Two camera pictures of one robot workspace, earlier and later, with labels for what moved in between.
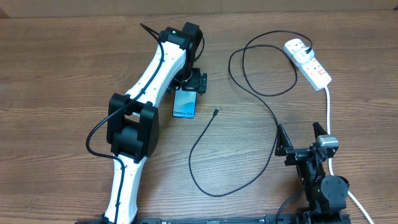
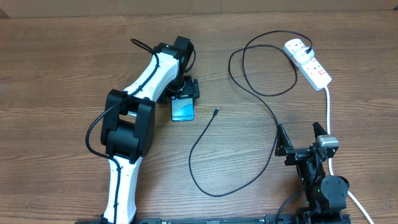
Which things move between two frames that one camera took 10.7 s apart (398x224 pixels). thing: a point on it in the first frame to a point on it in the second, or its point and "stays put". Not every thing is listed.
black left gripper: (197, 81) to (190, 88)
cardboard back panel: (55, 8) stays put
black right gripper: (296, 154) stays put
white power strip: (311, 71) stays put
